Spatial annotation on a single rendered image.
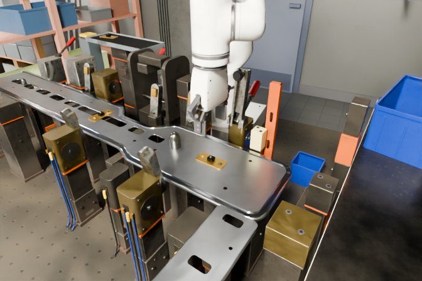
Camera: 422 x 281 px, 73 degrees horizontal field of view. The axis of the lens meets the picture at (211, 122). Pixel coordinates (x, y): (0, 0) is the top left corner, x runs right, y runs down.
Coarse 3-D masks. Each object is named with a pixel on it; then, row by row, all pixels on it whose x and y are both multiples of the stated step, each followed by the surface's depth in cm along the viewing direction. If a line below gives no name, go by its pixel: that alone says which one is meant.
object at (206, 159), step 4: (204, 152) 81; (200, 156) 80; (204, 156) 80; (208, 156) 78; (212, 156) 78; (200, 160) 78; (204, 160) 78; (208, 160) 78; (212, 160) 77; (216, 160) 78; (220, 160) 78; (208, 164) 77; (212, 164) 77; (216, 164) 77; (224, 164) 77; (220, 168) 75
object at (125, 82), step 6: (126, 78) 110; (126, 84) 111; (126, 90) 113; (126, 96) 114; (132, 96) 112; (126, 102) 116; (132, 102) 114; (132, 108) 117; (132, 114) 119; (138, 114) 117; (138, 120) 119
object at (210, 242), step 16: (224, 208) 64; (208, 224) 60; (224, 224) 60; (256, 224) 60; (192, 240) 56; (208, 240) 56; (224, 240) 56; (240, 240) 56; (176, 256) 53; (208, 256) 53; (224, 256) 53; (240, 256) 55; (160, 272) 51; (176, 272) 51; (192, 272) 51; (208, 272) 51; (224, 272) 51
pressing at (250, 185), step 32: (32, 96) 115; (64, 96) 115; (96, 96) 115; (96, 128) 94; (128, 128) 94; (160, 128) 94; (128, 160) 80; (160, 160) 79; (192, 160) 79; (224, 160) 79; (256, 160) 79; (192, 192) 69; (224, 192) 68; (256, 192) 68
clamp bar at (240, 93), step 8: (240, 72) 77; (248, 72) 78; (240, 80) 78; (248, 80) 80; (240, 88) 82; (248, 88) 81; (240, 96) 83; (232, 104) 84; (240, 104) 83; (232, 112) 84; (240, 112) 83; (232, 120) 85; (240, 120) 84; (240, 128) 85
